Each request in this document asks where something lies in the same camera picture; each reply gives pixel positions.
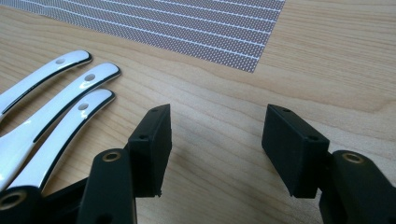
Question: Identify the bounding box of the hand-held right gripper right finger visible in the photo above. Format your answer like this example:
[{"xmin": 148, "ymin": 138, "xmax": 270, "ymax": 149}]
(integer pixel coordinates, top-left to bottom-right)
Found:
[{"xmin": 262, "ymin": 104, "xmax": 396, "ymax": 224}]

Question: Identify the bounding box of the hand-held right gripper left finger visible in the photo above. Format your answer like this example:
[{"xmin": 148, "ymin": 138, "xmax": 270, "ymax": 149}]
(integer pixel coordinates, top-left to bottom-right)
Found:
[{"xmin": 76, "ymin": 103, "xmax": 173, "ymax": 224}]

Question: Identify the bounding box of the grey woven striped placemat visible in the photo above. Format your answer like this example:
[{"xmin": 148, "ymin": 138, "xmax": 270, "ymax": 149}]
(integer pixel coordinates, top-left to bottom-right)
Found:
[{"xmin": 0, "ymin": 0, "xmax": 287, "ymax": 74}]

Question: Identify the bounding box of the white black-edged utensil handle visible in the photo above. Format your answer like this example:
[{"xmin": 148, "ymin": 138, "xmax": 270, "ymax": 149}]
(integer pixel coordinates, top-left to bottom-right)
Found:
[
  {"xmin": 8, "ymin": 88, "xmax": 117, "ymax": 191},
  {"xmin": 0, "ymin": 49, "xmax": 93, "ymax": 123},
  {"xmin": 0, "ymin": 62, "xmax": 121, "ymax": 191}
]

